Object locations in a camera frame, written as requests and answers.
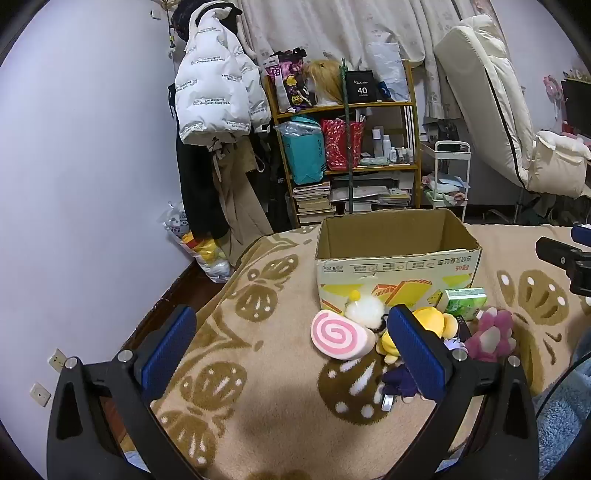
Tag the mint cloth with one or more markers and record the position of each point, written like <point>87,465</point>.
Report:
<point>374,161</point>

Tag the stack of books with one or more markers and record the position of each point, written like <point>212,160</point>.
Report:
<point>314,203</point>

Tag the green pole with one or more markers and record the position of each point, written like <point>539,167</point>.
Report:
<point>348,138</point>

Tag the yellow dog plush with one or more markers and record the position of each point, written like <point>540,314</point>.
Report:
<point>431,321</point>

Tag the wall socket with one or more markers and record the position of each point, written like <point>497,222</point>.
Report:
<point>39,394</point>
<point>57,360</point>

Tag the blue fleece cloth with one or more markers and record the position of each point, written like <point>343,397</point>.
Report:
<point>568,424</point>

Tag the black monitor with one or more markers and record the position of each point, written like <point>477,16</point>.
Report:
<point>577,106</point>

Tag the pink fan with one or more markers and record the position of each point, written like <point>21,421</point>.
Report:
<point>552,90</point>

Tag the teal bag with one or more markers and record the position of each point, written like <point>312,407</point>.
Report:
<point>302,152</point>

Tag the black coat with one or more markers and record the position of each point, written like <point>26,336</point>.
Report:
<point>198,194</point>

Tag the beige trousers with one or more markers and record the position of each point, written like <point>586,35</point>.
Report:
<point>240,207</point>

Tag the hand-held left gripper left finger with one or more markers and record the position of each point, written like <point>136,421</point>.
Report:
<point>168,355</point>

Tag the wooden shelf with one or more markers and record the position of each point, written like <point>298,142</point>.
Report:
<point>369,105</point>

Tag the row of cosmetic bottles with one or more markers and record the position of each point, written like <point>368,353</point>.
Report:
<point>392,150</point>

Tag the blonde wig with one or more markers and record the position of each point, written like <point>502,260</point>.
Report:
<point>323,81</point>

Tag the red patterned bag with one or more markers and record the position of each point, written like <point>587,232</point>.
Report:
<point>339,145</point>

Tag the white mattress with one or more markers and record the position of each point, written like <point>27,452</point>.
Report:
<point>485,92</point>

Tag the white cushion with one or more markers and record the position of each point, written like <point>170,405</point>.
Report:
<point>558,161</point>

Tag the black pink printed bag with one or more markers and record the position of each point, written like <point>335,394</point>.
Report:
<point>288,83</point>

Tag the pink bear plush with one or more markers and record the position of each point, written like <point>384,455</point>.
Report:
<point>489,337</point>

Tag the purple doll with lavender hair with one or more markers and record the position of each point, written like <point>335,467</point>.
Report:
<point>401,383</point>

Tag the printed cardboard box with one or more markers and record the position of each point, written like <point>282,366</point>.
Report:
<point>397,230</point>

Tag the white puffer jacket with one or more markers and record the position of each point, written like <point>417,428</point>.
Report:
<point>212,92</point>

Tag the pink swirl roll plush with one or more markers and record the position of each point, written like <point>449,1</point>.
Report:
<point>334,334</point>

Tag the black box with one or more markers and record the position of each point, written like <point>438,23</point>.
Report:
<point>362,87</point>

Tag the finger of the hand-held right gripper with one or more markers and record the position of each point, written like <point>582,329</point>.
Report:
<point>558,251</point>
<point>582,233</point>

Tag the white pompom plush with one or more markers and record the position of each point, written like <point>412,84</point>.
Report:
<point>364,311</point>

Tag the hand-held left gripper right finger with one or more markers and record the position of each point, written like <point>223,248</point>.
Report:
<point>418,355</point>

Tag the plastic bag of toys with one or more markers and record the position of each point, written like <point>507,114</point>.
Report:
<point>207,258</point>

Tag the white trolley cart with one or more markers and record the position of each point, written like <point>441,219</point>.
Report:
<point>445,184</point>

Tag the stack of papers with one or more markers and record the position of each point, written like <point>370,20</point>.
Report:
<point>378,194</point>

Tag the white plastic bag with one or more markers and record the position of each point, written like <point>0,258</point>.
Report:
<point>388,69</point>

